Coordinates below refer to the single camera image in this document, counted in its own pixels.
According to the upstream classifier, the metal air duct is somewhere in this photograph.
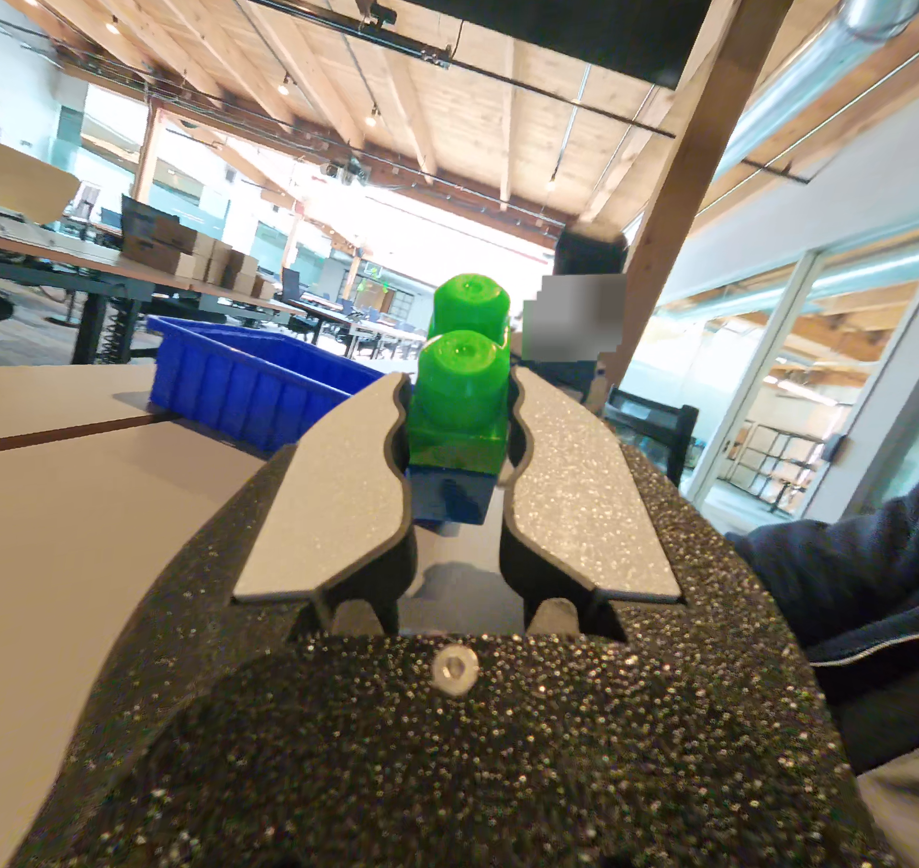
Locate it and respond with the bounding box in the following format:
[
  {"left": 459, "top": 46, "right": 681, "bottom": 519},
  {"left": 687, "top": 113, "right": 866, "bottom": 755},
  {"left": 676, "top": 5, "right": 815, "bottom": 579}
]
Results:
[{"left": 718, "top": 0, "right": 919, "bottom": 173}]

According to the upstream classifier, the wooden pillar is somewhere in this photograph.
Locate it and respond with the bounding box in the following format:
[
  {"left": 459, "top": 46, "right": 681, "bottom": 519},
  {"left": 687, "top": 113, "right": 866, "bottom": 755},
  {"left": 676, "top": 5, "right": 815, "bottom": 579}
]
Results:
[{"left": 599, "top": 0, "right": 819, "bottom": 395}]

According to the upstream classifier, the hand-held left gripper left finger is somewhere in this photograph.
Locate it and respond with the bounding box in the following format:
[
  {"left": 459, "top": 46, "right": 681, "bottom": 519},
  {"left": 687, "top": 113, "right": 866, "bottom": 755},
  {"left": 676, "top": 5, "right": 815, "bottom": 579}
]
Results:
[{"left": 232, "top": 371, "right": 417, "bottom": 608}]

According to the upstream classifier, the green two-stud block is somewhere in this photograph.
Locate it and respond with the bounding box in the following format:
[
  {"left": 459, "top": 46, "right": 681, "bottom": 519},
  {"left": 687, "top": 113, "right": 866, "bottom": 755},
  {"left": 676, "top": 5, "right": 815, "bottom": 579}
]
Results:
[{"left": 408, "top": 274, "right": 512, "bottom": 478}]

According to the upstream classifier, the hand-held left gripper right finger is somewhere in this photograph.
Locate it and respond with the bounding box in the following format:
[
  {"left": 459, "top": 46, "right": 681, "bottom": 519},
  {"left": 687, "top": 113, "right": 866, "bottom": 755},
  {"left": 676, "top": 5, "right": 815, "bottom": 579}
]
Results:
[{"left": 500, "top": 367, "right": 683, "bottom": 608}]

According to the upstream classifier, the stack of cardboard boxes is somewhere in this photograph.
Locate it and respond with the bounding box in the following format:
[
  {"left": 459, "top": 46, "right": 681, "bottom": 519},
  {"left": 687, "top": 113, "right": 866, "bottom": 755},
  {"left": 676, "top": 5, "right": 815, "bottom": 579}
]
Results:
[{"left": 122, "top": 197, "right": 277, "bottom": 302}]

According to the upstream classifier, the blue one-stud block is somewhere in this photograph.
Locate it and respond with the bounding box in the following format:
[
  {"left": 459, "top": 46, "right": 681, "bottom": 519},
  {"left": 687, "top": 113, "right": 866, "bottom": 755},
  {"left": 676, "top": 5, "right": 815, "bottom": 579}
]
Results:
[{"left": 405, "top": 465, "right": 501, "bottom": 530}]

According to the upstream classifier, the black cabinet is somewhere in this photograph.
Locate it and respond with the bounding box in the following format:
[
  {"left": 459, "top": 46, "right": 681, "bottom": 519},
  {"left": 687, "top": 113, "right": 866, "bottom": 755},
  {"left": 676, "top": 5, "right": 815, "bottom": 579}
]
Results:
[{"left": 606, "top": 387, "right": 699, "bottom": 485}]

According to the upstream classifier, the person's dark jacket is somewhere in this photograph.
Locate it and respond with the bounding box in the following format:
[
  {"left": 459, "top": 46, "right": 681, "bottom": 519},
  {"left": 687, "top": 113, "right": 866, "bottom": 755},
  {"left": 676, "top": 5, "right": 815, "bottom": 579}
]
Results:
[{"left": 725, "top": 488, "right": 919, "bottom": 776}]

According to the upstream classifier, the beige board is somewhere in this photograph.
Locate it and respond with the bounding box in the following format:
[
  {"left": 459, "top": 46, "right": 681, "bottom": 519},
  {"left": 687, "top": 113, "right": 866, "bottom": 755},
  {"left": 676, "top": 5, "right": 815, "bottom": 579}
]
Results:
[{"left": 0, "top": 143, "right": 81, "bottom": 226}]

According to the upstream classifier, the wooden desk with black legs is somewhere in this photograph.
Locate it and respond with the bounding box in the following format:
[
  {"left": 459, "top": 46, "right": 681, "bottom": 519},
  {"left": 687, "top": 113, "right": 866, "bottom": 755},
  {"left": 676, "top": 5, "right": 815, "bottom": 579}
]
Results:
[{"left": 0, "top": 236, "right": 303, "bottom": 367}]

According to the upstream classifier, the blue plastic bin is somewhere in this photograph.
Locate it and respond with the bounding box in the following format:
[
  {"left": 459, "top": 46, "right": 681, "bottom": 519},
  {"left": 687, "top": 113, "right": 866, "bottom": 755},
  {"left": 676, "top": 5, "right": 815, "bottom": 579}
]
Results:
[{"left": 147, "top": 315, "right": 389, "bottom": 453}]

